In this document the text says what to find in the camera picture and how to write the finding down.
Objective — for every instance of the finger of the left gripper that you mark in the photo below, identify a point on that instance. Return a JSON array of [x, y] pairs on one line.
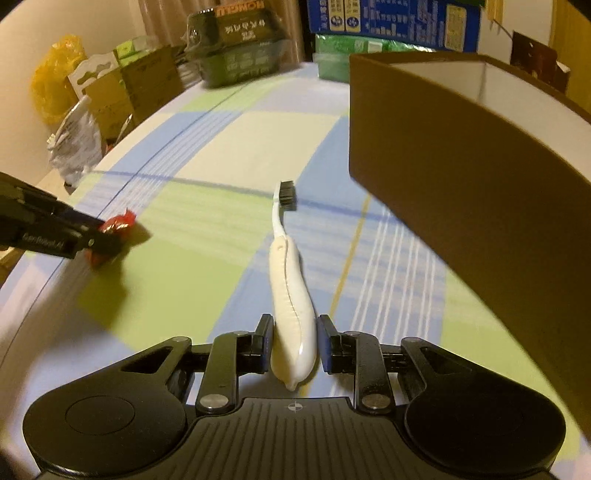
[[70, 231], [16, 190]]

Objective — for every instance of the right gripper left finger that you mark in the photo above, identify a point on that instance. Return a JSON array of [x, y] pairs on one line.
[[230, 356]]

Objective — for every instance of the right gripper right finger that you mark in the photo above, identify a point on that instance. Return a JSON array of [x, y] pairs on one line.
[[360, 355]]

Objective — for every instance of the red snack wrapper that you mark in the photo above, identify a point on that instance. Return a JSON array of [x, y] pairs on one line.
[[110, 239]]

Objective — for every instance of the white toothbrush black bristles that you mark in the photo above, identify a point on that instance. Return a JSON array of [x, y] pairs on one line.
[[294, 350]]

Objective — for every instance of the crumpled clear plastic bag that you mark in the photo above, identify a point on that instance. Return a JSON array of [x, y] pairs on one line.
[[76, 148]]

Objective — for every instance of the yellow plastic bag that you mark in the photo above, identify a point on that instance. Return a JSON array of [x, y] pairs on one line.
[[51, 91]]

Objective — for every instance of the checkered tablecloth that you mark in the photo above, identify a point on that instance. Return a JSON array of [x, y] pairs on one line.
[[199, 176]]

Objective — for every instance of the brown cardboard carton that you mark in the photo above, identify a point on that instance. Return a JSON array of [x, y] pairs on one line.
[[126, 94]]

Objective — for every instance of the dark green snack pack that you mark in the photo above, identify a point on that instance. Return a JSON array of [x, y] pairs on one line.
[[233, 43]]

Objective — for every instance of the brown cardboard box white inside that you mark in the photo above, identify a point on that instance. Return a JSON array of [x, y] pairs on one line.
[[491, 169]]

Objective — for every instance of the blue milk carton box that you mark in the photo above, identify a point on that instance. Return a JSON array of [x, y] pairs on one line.
[[437, 24]]

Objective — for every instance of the dark red gift bag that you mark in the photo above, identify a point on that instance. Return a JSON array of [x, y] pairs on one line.
[[540, 61]]

